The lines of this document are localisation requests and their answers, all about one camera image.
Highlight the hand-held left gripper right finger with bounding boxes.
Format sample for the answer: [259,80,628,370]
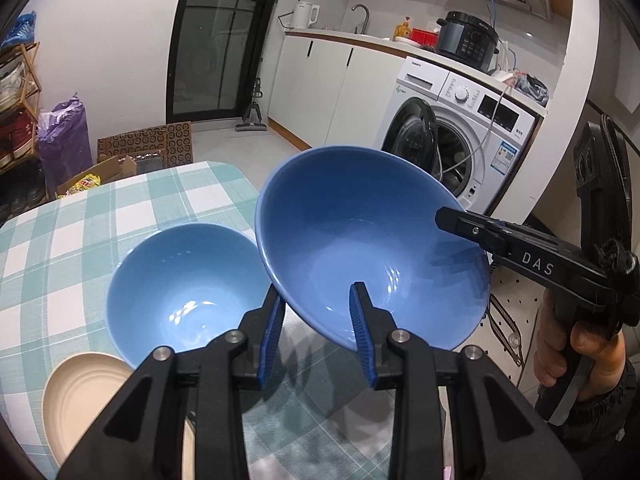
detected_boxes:
[349,282,583,480]

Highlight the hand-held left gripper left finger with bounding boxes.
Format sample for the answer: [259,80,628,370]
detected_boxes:
[55,284,286,480]

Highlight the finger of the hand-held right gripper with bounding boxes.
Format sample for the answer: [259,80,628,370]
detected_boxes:
[435,207,512,261]

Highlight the large dark blue bowl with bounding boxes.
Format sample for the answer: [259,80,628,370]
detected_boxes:
[255,146,492,354]

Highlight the medium blue bowl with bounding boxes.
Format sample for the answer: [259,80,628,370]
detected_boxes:
[106,224,274,370]

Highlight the beige round plate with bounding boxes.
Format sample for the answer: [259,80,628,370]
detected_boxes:
[42,352,197,480]

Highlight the person's right hand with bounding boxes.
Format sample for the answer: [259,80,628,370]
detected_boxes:
[534,292,630,402]

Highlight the beige car drawing floor mat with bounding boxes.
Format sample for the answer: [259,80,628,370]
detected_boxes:
[486,270,552,397]

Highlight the white washing machine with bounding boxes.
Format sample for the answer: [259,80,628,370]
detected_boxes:
[381,56,539,212]

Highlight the dark bag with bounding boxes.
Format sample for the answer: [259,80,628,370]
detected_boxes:
[515,72,551,107]

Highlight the black pressure cooker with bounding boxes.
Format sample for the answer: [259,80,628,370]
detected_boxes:
[435,10,501,74]

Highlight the red box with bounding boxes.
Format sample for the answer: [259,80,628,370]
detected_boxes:
[410,27,441,47]

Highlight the white lower kitchen cabinets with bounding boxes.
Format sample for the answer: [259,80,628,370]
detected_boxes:
[267,35,409,154]

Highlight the white kitchen countertop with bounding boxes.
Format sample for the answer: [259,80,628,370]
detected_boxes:
[285,29,549,117]

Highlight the patterned flat cardboard box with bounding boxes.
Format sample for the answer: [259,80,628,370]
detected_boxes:
[96,121,195,169]

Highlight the upright stick vacuum cleaner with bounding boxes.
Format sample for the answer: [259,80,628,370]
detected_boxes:
[235,0,281,134]

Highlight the open cardboard box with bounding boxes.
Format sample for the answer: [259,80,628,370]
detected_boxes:
[55,152,169,199]

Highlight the metal kitchen faucet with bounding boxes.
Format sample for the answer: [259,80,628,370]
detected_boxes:
[351,4,372,35]

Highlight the yellow snack packs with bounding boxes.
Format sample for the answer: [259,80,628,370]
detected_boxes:
[67,174,101,195]

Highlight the white electric kettle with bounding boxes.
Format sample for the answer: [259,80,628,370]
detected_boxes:
[291,1,321,30]

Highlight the purple plastic bag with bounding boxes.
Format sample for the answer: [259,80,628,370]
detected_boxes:
[37,94,94,197]

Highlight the black framed glass door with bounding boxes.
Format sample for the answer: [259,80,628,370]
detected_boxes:
[165,0,289,122]

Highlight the wooden shoe rack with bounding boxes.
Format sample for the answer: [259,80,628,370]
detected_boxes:
[0,42,44,177]

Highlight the rows of shelved sneakers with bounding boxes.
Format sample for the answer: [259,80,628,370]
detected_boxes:
[0,12,47,222]

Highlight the white cable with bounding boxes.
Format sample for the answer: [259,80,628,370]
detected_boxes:
[435,77,516,182]

